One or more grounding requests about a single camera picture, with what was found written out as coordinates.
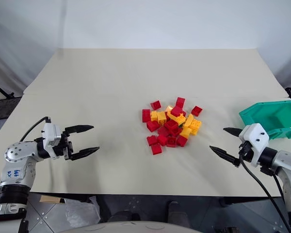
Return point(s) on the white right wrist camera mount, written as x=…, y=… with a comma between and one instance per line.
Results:
x=255, y=136

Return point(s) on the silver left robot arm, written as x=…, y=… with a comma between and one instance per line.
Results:
x=15, y=151

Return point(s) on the brown cardboard piece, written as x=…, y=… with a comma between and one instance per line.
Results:
x=51, y=199

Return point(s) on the clear plastic bag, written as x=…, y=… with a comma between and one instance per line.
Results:
x=81, y=210

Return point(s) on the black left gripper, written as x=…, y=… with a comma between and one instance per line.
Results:
x=65, y=148

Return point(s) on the red building block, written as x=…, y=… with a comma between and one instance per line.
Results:
x=175, y=131
x=180, y=102
x=171, y=141
x=182, y=140
x=156, y=105
x=176, y=111
x=152, y=125
x=197, y=110
x=156, y=148
x=163, y=131
x=152, y=140
x=170, y=125
x=163, y=139
x=146, y=115

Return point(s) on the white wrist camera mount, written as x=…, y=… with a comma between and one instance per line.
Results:
x=51, y=133
x=255, y=136

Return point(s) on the pale robot torso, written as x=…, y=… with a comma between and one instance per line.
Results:
x=126, y=227

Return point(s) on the green plastic bin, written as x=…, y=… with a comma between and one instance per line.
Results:
x=279, y=114

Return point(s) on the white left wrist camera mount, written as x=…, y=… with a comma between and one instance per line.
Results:
x=51, y=133

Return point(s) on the black tripod stand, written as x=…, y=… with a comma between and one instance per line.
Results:
x=1, y=89

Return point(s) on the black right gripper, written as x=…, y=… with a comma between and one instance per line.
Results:
x=246, y=150

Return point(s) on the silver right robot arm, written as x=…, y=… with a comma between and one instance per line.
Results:
x=287, y=161

